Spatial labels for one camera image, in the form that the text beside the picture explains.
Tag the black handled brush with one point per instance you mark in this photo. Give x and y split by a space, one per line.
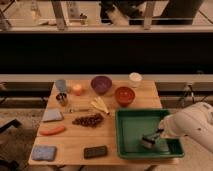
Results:
149 140

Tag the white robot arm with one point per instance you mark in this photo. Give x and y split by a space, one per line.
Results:
195 121

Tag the green plastic tray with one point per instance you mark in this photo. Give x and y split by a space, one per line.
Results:
132 124

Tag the purple bowl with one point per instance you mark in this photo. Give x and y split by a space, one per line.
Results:
101 84

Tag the yellow banana bunch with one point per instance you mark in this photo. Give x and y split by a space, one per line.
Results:
99 104

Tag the red bowl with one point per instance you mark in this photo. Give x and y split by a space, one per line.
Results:
124 96

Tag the white paper cup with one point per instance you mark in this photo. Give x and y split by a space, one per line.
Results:
135 79

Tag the orange apple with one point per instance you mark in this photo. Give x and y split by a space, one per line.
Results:
77 89

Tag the dark grape bunch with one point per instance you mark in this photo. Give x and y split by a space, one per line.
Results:
89 121

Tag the metal spoon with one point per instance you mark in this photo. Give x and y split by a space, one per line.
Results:
78 110

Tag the blue plastic cup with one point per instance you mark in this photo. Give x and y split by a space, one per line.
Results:
61 85

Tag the small metal cup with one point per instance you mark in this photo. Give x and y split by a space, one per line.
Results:
62 99

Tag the wooden table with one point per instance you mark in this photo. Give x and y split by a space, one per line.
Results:
74 139

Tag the orange carrot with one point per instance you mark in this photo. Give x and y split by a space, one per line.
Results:
53 131

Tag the grey blue cloth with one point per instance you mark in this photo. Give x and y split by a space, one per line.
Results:
52 115

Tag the black rectangular sponge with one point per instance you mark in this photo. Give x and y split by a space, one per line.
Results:
93 152

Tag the person in background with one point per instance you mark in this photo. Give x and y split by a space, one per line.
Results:
128 8

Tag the blue sponge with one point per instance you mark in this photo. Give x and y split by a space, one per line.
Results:
44 153

